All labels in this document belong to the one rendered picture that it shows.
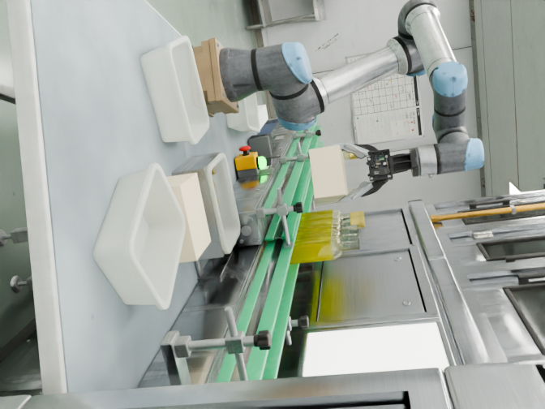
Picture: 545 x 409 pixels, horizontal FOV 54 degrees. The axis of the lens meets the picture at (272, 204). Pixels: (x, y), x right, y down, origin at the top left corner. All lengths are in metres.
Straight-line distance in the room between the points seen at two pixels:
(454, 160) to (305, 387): 0.85
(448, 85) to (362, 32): 6.04
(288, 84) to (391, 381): 1.05
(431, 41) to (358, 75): 0.26
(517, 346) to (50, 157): 1.06
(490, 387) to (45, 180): 0.61
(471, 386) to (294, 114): 1.11
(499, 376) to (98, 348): 0.57
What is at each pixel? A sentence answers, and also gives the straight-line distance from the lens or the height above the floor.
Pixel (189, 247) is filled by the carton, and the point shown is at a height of 0.82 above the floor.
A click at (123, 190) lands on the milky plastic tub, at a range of 0.97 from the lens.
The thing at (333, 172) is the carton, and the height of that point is 1.11.
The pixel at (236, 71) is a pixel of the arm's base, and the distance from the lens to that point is 1.50.
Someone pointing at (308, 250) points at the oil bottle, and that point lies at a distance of 1.52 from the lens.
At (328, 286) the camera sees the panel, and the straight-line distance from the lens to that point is 1.60.
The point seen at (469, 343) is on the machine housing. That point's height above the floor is 1.36.
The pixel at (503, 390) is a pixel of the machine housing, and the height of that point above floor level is 1.29.
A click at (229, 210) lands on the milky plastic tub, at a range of 1.42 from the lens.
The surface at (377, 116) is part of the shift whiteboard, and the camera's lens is 7.42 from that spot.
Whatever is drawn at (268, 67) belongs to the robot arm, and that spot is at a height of 0.97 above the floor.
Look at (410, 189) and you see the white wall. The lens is 7.70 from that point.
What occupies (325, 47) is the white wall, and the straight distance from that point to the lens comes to 7.34.
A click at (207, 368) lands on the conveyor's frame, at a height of 0.87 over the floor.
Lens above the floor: 1.19
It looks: 10 degrees down
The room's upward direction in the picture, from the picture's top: 83 degrees clockwise
